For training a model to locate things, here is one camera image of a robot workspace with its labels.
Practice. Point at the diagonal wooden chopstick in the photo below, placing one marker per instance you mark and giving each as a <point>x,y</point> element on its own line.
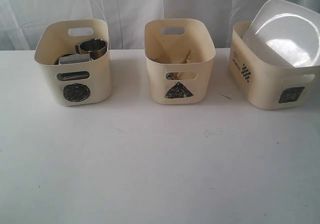
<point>184,61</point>

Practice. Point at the white square plate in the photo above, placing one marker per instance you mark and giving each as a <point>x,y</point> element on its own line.
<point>285,35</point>

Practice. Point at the steel spoon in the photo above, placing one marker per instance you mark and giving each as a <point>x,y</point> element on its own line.
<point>170,76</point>

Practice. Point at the steel table knife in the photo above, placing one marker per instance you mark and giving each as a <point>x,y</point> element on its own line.
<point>156,59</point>

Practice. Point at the steel mug with wire handle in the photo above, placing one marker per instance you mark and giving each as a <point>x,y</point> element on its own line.
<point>78,58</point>

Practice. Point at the cream bin with triangle mark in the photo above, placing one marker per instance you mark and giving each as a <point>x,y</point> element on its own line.
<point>171,39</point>

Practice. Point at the cream bin with circle mark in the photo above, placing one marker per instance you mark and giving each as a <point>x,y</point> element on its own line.
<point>60,38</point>

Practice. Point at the cream bin with square mark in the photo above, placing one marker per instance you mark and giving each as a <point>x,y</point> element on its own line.
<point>266,86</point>

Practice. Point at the white backdrop curtain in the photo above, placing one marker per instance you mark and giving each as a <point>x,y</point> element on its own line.
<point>23,21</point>

